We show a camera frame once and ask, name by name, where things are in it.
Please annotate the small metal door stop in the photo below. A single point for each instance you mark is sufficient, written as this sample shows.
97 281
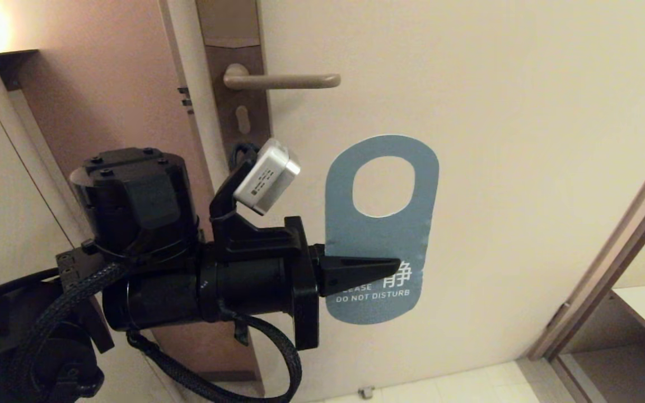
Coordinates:
365 392

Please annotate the dark brown baseboard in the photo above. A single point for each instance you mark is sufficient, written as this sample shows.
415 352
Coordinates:
238 376

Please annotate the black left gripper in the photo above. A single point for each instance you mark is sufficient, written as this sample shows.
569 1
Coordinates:
255 274

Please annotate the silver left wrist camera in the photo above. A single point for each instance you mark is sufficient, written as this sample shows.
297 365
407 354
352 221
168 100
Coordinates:
266 176

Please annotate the metal frame hinge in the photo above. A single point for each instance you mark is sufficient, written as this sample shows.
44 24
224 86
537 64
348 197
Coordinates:
559 316

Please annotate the dark wall lamp bracket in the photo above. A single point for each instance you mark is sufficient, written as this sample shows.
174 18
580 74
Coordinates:
14 64

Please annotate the cream room door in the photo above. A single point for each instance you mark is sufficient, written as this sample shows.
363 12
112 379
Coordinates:
524 168

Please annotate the brown door lock plate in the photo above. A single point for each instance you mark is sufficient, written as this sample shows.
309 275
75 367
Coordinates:
227 22

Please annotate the blue and white door hanger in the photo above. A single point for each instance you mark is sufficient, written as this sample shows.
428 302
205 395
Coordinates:
378 235

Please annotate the brown wardrobe door frame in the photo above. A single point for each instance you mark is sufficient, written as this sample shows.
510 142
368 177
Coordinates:
608 252

